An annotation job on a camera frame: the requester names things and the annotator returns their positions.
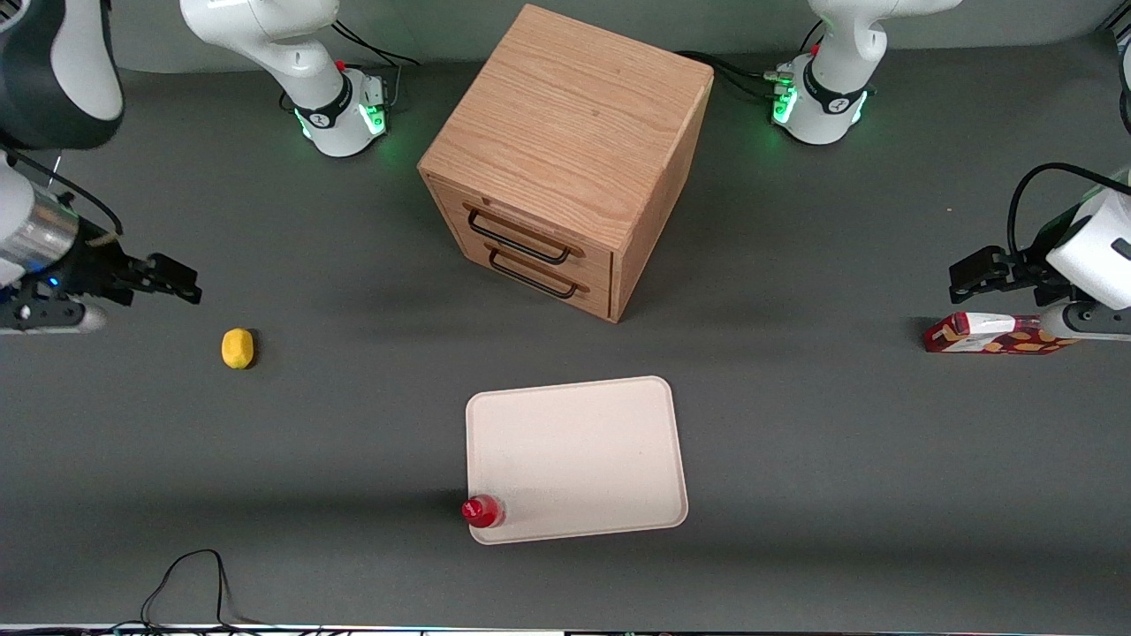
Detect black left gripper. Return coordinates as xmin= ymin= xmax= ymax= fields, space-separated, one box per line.
xmin=949 ymin=205 xmax=1086 ymax=307

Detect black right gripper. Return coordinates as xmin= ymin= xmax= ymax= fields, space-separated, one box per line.
xmin=49 ymin=221 xmax=202 ymax=306

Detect red coke bottle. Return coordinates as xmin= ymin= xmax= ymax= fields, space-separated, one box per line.
xmin=460 ymin=494 xmax=507 ymax=530

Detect beige plastic tray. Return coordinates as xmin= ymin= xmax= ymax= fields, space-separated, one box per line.
xmin=465 ymin=375 xmax=689 ymax=546

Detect red cookie box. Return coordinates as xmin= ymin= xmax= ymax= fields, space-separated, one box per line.
xmin=922 ymin=312 xmax=1081 ymax=355

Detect wooden drawer front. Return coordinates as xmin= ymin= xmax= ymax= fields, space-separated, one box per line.
xmin=440 ymin=216 xmax=615 ymax=322
xmin=428 ymin=175 xmax=615 ymax=285

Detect wooden drawer cabinet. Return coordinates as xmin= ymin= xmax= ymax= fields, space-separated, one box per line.
xmin=417 ymin=4 xmax=715 ymax=324

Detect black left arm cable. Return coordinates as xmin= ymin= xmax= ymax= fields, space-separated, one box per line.
xmin=1007 ymin=162 xmax=1131 ymax=257

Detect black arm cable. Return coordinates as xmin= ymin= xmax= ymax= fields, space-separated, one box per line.
xmin=1007 ymin=162 xmax=1131 ymax=257
xmin=0 ymin=146 xmax=125 ymax=238

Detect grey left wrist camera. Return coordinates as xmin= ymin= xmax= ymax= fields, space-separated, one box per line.
xmin=1038 ymin=300 xmax=1131 ymax=343

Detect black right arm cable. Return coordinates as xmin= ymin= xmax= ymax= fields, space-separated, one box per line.
xmin=0 ymin=146 xmax=125 ymax=238

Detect black cable at table edge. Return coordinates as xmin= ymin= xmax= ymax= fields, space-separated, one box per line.
xmin=140 ymin=549 xmax=266 ymax=632

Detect black right arm base cables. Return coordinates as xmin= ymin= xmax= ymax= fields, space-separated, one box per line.
xmin=329 ymin=16 xmax=423 ymax=109

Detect black arm base cables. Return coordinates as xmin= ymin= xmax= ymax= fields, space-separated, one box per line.
xmin=676 ymin=18 xmax=827 ymax=102
xmin=329 ymin=16 xmax=423 ymax=109

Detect black left arm base cables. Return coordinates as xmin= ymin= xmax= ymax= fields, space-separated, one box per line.
xmin=676 ymin=18 xmax=827 ymax=102

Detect black wire drawer handle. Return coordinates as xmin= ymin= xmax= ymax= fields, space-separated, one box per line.
xmin=488 ymin=249 xmax=580 ymax=299
xmin=466 ymin=208 xmax=573 ymax=266

